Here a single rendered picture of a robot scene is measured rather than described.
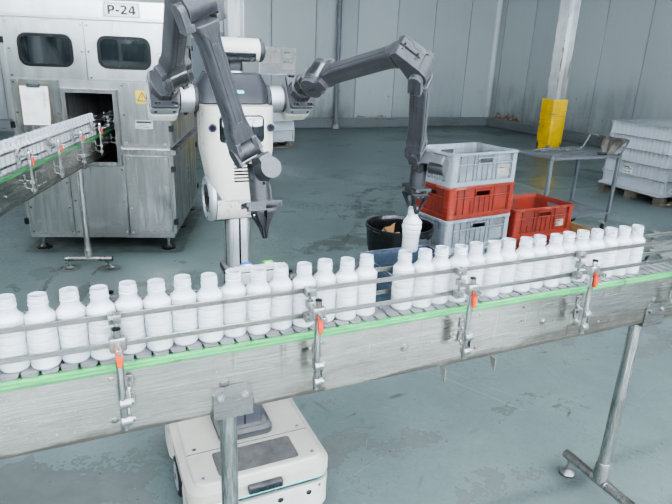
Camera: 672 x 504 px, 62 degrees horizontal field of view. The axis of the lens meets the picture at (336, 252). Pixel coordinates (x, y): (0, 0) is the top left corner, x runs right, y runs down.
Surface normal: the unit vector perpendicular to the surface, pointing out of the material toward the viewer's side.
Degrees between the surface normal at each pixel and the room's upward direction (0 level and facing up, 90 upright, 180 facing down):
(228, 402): 90
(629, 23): 90
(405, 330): 90
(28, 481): 0
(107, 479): 0
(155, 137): 90
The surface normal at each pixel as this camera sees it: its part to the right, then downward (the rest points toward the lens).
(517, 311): 0.41, 0.31
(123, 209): 0.11, 0.33
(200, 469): 0.04, -0.94
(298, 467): 0.25, -0.65
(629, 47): -0.91, 0.10
